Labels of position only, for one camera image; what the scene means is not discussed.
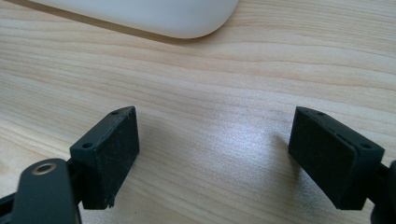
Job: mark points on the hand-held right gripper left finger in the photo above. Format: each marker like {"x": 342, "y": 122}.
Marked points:
{"x": 106, "y": 161}

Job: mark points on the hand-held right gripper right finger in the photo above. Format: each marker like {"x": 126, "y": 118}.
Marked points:
{"x": 330, "y": 161}

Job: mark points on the white plastic storage bin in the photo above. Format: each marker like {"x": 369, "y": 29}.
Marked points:
{"x": 149, "y": 15}

